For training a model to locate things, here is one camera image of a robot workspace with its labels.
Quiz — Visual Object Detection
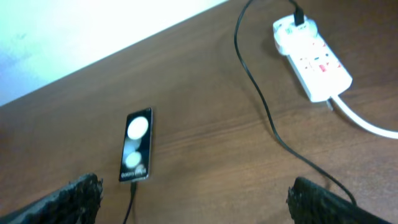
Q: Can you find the black USB charging cable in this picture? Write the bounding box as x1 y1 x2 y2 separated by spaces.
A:
122 0 358 224

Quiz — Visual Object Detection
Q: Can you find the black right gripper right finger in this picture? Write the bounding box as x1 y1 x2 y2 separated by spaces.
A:
287 177 389 224

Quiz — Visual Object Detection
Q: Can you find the black Samsung smartphone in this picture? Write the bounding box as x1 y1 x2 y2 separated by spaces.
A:
118 108 154 182

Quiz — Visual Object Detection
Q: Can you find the white USB charger plug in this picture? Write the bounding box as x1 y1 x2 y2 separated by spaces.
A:
272 14 318 55

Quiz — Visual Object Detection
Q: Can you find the white power strip cord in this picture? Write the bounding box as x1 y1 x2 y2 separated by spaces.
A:
326 95 398 140

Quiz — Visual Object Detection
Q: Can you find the white power strip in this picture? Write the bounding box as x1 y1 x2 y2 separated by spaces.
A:
284 32 353 103

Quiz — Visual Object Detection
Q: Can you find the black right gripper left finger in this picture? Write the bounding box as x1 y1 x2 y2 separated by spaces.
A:
1 173 103 224

